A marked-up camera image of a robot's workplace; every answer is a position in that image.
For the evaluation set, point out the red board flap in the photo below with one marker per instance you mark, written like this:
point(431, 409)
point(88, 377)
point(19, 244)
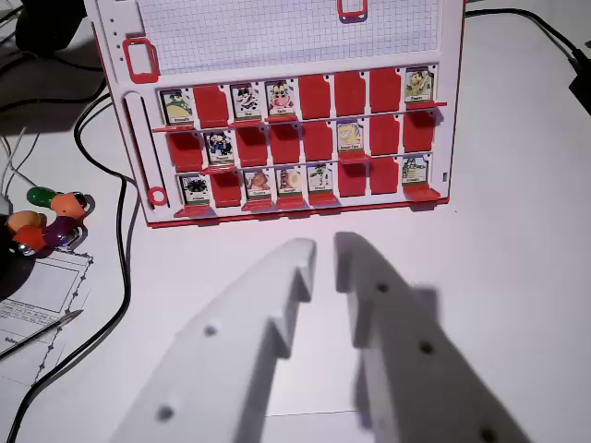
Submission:
point(427, 105)
point(384, 91)
point(349, 94)

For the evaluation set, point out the thin grey pen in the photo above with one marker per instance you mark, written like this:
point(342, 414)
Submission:
point(41, 333)

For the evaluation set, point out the printed paper sheet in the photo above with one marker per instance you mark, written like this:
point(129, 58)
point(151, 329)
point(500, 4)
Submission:
point(51, 286)

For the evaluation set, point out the colourful bead toy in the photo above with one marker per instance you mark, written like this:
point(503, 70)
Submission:
point(64, 206)

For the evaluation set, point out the black round object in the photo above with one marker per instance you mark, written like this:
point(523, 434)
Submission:
point(9, 277)

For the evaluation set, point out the Pleuvre picture card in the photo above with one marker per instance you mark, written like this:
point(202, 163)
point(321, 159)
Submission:
point(419, 86)

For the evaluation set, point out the red and white game board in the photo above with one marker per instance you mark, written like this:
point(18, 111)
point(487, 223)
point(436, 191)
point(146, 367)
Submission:
point(286, 41)

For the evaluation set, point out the black box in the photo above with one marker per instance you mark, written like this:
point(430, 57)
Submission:
point(582, 83)

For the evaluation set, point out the black bulky object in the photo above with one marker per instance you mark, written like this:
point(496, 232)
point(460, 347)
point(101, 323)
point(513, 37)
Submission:
point(46, 23)

